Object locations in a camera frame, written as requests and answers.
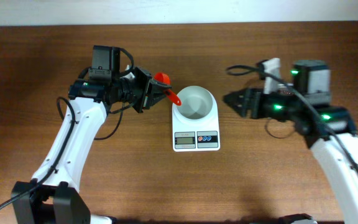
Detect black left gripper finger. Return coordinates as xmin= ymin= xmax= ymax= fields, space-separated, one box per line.
xmin=147 ymin=93 xmax=167 ymax=110
xmin=149 ymin=78 xmax=172 ymax=92

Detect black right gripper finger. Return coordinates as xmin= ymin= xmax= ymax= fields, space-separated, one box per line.
xmin=225 ymin=100 xmax=247 ymax=118
xmin=223 ymin=88 xmax=247 ymax=103

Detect red plastic measuring scoop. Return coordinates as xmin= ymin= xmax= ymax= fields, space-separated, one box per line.
xmin=154 ymin=72 xmax=182 ymax=106

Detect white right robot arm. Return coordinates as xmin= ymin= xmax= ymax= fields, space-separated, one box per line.
xmin=223 ymin=60 xmax=358 ymax=223

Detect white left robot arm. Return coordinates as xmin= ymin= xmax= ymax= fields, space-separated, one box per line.
xmin=32 ymin=45 xmax=173 ymax=190

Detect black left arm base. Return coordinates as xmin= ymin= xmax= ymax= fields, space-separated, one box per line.
xmin=11 ymin=182 xmax=91 ymax=224

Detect white bowl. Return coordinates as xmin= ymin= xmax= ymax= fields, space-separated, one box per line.
xmin=174 ymin=86 xmax=214 ymax=120

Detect white kitchen scale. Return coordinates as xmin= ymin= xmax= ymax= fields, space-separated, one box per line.
xmin=172 ymin=97 xmax=221 ymax=152

